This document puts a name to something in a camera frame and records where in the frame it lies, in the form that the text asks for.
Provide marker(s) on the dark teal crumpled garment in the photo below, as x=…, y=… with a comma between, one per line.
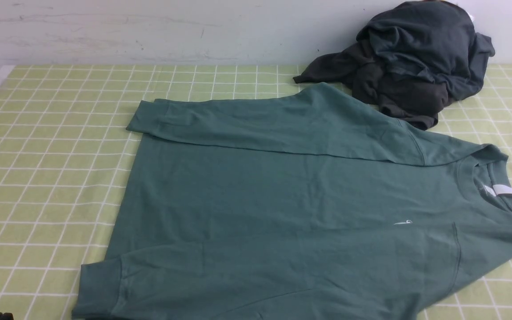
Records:
x=433, y=41

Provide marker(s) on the green long sleeve shirt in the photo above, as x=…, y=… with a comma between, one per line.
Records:
x=308, y=207

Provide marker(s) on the green checkered tablecloth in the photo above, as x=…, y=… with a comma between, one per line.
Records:
x=65, y=156

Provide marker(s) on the dark brown crumpled garment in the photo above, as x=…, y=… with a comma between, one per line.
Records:
x=412, y=100

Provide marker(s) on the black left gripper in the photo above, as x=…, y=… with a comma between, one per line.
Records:
x=6, y=316

